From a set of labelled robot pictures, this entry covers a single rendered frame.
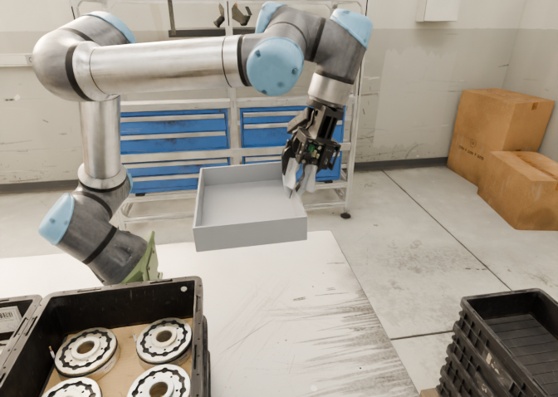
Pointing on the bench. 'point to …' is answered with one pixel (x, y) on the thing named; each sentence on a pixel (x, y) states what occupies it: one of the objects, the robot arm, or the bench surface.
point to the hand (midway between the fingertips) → (292, 191)
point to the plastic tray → (246, 208)
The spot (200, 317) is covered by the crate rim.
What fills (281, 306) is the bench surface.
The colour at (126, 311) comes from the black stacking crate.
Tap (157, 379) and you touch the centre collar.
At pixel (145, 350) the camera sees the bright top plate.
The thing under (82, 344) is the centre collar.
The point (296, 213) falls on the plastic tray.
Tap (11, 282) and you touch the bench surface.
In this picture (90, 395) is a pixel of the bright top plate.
